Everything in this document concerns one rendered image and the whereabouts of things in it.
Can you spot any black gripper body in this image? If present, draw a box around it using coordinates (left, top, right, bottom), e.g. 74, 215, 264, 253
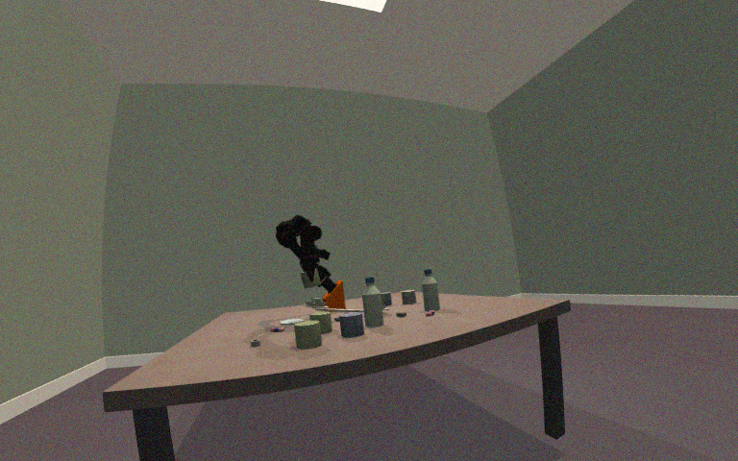
299, 243, 320, 265

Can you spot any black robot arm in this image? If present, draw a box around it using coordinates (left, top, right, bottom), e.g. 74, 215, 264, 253
276, 214, 338, 294

